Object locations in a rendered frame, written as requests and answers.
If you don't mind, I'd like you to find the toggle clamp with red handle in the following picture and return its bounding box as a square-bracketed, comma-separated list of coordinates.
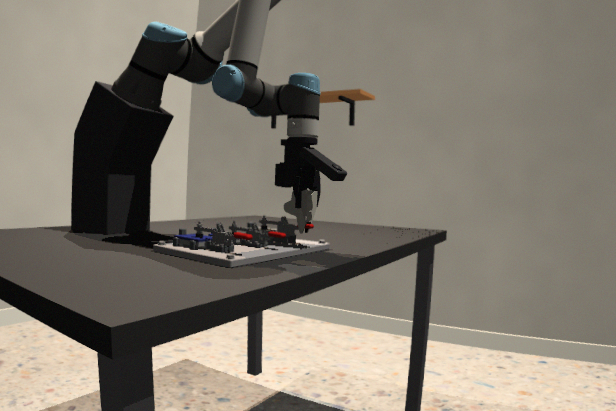
[194, 221, 252, 253]
[229, 221, 286, 248]

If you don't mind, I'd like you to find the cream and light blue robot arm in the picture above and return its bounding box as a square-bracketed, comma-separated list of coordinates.
[111, 0, 347, 181]

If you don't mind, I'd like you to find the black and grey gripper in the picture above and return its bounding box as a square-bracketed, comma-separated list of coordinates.
[275, 137, 321, 233]

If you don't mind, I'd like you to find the red-handled toggle clamp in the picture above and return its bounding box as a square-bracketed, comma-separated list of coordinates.
[259, 215, 314, 243]

